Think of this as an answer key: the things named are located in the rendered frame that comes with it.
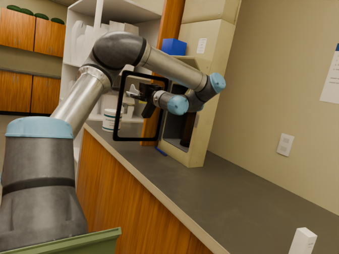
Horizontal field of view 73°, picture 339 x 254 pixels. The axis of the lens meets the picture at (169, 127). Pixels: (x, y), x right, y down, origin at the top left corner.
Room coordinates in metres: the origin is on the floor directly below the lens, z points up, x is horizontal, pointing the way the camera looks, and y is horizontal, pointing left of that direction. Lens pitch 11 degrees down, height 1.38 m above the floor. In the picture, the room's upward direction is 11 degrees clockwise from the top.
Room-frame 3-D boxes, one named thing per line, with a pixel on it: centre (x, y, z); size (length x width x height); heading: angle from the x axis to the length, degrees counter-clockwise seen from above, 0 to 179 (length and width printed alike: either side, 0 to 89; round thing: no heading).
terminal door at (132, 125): (1.32, 0.18, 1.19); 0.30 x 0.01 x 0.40; 127
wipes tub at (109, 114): (1.65, 0.43, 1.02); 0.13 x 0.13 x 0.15
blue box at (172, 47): (1.35, 0.06, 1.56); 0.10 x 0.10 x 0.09; 38
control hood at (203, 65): (1.26, 0.00, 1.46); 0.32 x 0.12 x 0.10; 38
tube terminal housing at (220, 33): (1.38, -0.14, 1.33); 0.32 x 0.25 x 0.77; 38
